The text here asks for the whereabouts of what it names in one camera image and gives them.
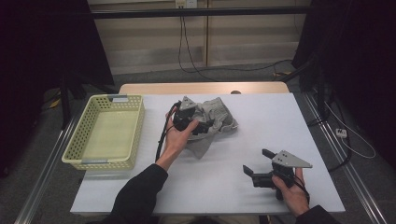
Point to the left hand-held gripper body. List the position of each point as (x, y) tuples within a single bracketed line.
[(184, 115)]

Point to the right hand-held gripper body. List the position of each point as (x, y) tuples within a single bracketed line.
[(281, 168)]

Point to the gray cloth garment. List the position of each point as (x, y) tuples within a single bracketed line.
[(218, 116)]

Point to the yellow perforated plastic basket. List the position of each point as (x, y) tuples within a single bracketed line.
[(109, 133)]

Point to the person's right hand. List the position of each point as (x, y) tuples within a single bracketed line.
[(291, 194)]

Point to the person's left hand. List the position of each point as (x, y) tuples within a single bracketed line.
[(174, 141)]

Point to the wooden table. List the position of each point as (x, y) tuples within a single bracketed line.
[(186, 88)]

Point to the white table mat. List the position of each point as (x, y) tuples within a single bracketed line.
[(264, 124)]

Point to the person's lap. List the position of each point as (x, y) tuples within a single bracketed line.
[(211, 220)]

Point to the white power strip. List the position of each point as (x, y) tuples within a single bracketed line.
[(341, 133)]

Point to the black horizontal bar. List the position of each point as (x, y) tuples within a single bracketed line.
[(199, 12)]

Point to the black curtain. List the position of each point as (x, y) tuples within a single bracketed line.
[(37, 62), (364, 62)]

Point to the aluminium floor rail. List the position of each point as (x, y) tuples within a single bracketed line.
[(46, 174), (351, 174)]

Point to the white wall outlet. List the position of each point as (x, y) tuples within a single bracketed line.
[(186, 3)]

